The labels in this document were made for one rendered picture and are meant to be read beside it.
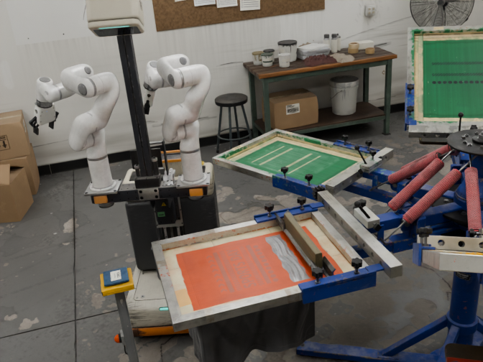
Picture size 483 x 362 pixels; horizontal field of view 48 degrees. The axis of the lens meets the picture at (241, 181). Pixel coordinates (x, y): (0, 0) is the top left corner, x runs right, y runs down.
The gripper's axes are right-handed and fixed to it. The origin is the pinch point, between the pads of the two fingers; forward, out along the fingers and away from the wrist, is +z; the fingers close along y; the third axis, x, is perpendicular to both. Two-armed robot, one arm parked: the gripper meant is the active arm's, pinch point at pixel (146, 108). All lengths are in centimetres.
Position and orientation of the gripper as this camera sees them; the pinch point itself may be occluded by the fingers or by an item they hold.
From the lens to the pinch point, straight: 289.3
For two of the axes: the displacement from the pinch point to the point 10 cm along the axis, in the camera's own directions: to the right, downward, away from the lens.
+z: -2.6, 6.4, 7.3
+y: 0.2, -7.5, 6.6
